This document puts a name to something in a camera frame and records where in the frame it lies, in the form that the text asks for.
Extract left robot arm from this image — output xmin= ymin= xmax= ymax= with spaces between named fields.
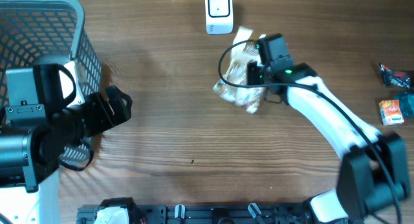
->
xmin=1 ymin=63 xmax=133 ymax=223

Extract blue mouthwash bottle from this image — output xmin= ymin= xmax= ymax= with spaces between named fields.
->
xmin=394 ymin=92 xmax=414 ymax=118

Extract orange small box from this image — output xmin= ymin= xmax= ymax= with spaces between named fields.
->
xmin=378 ymin=100 xmax=404 ymax=126

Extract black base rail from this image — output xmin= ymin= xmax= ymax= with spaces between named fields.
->
xmin=76 ymin=197 xmax=323 ymax=224

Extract grey plastic shopping basket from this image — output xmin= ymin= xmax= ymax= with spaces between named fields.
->
xmin=0 ymin=0 xmax=103 ymax=168

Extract white barcode scanner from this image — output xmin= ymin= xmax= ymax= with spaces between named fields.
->
xmin=204 ymin=0 xmax=234 ymax=35

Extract left black cable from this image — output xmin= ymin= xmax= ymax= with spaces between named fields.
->
xmin=58 ymin=139 xmax=95 ymax=172

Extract red small packet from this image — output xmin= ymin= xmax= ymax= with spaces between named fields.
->
xmin=379 ymin=63 xmax=413 ymax=90

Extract black cable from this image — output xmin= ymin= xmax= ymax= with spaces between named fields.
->
xmin=217 ymin=39 xmax=404 ymax=224
xmin=58 ymin=139 xmax=95 ymax=172

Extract right black cable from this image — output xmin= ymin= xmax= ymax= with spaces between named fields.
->
xmin=217 ymin=39 xmax=404 ymax=224

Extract beige snack pouch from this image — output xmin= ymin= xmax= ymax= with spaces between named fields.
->
xmin=213 ymin=27 xmax=266 ymax=114

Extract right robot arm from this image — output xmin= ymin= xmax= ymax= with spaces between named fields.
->
xmin=247 ymin=34 xmax=411 ymax=223

